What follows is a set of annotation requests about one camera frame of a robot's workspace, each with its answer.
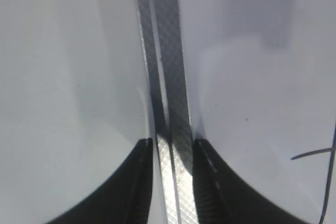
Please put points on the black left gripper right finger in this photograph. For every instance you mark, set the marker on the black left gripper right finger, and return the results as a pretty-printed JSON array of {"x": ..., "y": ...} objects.
[{"x": 221, "y": 196}]

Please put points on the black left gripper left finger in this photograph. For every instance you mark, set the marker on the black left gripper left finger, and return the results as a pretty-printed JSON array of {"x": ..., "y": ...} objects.
[{"x": 125, "y": 197}]

